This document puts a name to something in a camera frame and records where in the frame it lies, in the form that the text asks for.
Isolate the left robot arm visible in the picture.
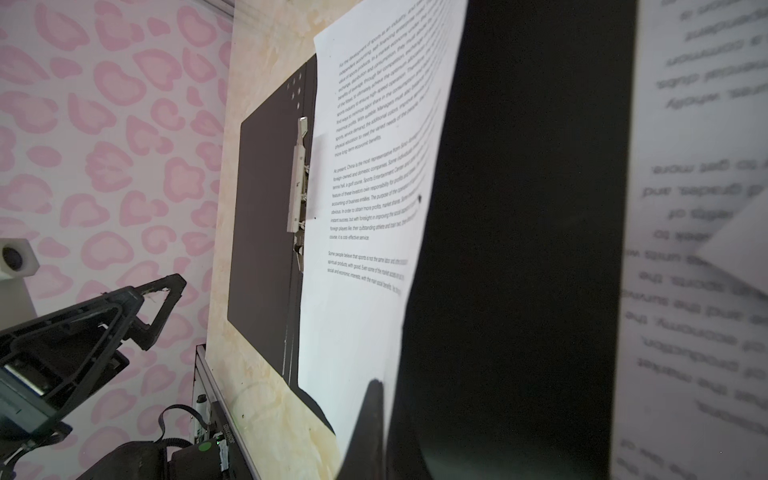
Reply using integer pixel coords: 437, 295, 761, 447
1, 274, 225, 479

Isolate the black A4 clip folder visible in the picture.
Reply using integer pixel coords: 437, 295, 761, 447
226, 0, 638, 480

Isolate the printed sheet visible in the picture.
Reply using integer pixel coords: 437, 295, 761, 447
298, 1, 467, 453
609, 1, 767, 479

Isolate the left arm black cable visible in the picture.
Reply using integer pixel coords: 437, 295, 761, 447
157, 403, 211, 445

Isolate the metal folder clip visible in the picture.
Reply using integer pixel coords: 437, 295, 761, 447
287, 116, 309, 272

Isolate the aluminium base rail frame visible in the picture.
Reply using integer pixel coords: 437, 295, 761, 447
192, 344, 260, 480

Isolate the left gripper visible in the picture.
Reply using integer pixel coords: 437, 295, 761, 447
1, 273, 187, 443

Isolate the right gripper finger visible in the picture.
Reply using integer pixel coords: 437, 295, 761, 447
336, 380, 386, 480

